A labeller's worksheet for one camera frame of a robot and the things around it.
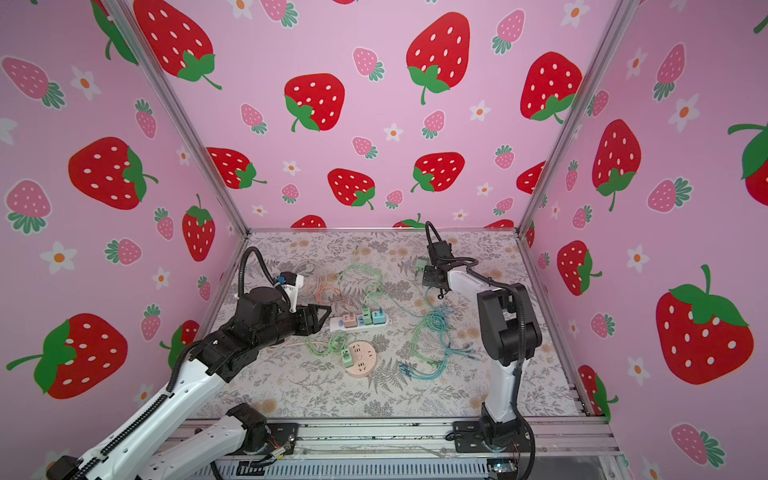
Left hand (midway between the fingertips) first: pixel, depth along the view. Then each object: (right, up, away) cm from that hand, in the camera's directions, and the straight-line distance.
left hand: (323, 308), depth 74 cm
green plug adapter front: (+27, +10, +34) cm, 44 cm away
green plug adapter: (+9, -4, +15) cm, 18 cm away
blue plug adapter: (+13, -6, +15) cm, 20 cm away
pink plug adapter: (+4, -6, +15) cm, 16 cm away
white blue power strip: (0, -8, +17) cm, 19 cm away
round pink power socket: (+9, -17, +12) cm, 22 cm away
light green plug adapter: (+5, -15, +7) cm, 17 cm away
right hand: (+33, +6, +27) cm, 43 cm away
